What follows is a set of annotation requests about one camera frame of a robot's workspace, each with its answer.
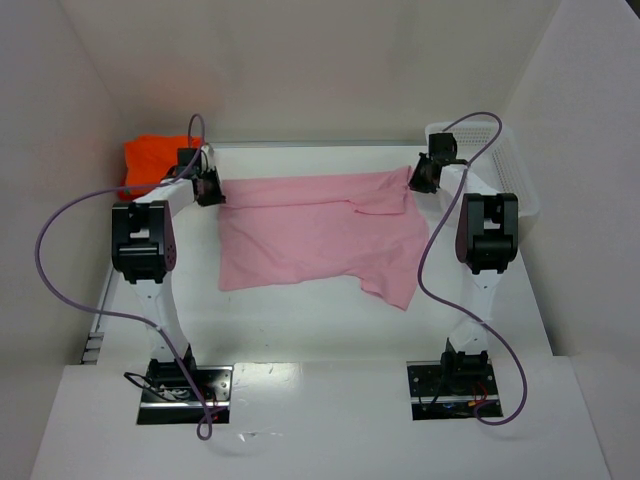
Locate pink t shirt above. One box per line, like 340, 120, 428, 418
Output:
218, 166, 429, 310

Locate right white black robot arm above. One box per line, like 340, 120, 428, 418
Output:
409, 132, 518, 395

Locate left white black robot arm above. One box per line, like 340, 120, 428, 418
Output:
111, 144, 226, 389

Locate white perforated plastic basket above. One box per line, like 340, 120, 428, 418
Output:
425, 120, 540, 219

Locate orange folded t shirt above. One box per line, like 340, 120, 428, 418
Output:
117, 135, 188, 201

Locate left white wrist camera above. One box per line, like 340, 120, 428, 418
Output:
200, 144, 215, 170

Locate aluminium table edge rail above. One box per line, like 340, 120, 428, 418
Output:
80, 269, 117, 365

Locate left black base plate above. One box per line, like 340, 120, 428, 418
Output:
125, 366, 233, 426

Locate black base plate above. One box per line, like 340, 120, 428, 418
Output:
125, 366, 233, 426
407, 362, 503, 421

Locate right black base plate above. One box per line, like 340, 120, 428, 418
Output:
407, 362, 503, 421

